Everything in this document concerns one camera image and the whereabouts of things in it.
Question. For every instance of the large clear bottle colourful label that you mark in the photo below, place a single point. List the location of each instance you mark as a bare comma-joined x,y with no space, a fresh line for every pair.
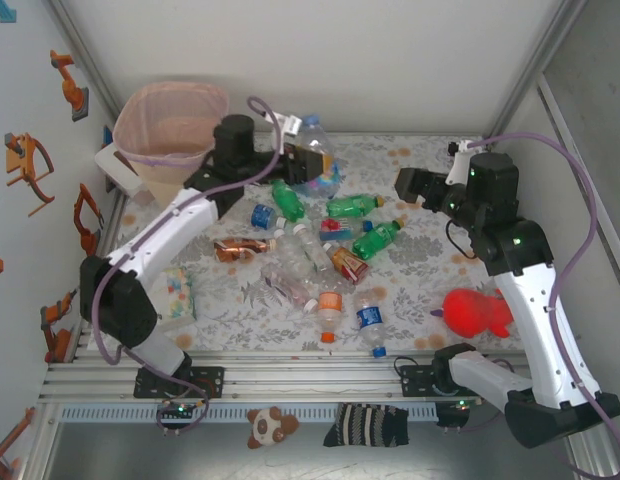
315,140

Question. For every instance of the green plastic bottle yellow cap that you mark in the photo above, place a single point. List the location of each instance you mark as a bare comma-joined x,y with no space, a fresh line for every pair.
350,206
375,240
288,202

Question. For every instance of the copper brown latte bottle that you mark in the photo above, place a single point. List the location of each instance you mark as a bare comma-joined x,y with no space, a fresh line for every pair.
237,250

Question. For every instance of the pinkish clear bottle white cap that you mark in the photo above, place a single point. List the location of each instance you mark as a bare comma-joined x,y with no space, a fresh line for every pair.
285,287

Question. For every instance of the orange-label bottle orange cap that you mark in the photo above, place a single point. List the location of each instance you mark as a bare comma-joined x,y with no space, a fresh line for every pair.
330,305

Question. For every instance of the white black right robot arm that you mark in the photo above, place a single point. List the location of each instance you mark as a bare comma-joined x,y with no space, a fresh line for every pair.
540,325

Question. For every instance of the blue red-flower label bottle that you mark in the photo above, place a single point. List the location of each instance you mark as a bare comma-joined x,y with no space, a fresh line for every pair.
336,229

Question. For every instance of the floral patterned tablecloth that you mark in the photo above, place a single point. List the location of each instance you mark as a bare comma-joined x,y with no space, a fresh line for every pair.
415,260

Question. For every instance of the blue-label bottle white cap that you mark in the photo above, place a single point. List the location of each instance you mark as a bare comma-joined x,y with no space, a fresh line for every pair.
261,216

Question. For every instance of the pink mesh basket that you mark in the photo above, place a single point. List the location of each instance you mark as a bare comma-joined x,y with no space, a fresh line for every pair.
162,185

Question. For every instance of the clear unlabelled bottle white cap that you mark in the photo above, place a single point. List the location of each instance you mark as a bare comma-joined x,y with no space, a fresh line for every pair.
290,255
312,250

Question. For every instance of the orange red tea bottle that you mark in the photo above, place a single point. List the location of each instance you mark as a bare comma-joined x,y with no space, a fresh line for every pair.
349,263

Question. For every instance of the white box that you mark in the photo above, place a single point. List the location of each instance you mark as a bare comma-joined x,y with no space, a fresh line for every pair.
115,167

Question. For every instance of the red plush toy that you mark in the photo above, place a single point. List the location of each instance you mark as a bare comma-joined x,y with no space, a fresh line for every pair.
470,312

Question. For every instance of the blue-label bottle blue cap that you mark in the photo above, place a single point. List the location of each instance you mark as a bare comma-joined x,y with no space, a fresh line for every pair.
370,320

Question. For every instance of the colourful tissue pack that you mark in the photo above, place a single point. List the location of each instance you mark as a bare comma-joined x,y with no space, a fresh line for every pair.
177,295

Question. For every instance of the orange gripper claw sticker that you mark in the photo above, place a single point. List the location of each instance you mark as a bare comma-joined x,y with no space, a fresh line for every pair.
25,167

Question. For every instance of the black white striped sock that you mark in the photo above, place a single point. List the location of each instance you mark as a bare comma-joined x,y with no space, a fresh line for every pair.
365,425

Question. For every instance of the brown white panda plush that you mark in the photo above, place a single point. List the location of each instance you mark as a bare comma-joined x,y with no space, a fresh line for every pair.
267,425

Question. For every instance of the aluminium frame post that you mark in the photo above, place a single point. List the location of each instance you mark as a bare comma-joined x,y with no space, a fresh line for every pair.
83,55
535,70

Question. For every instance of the blue wall sticker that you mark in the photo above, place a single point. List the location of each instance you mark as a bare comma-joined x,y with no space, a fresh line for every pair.
107,135
6,12

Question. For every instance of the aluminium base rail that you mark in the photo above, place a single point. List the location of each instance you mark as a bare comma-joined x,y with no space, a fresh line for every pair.
310,380

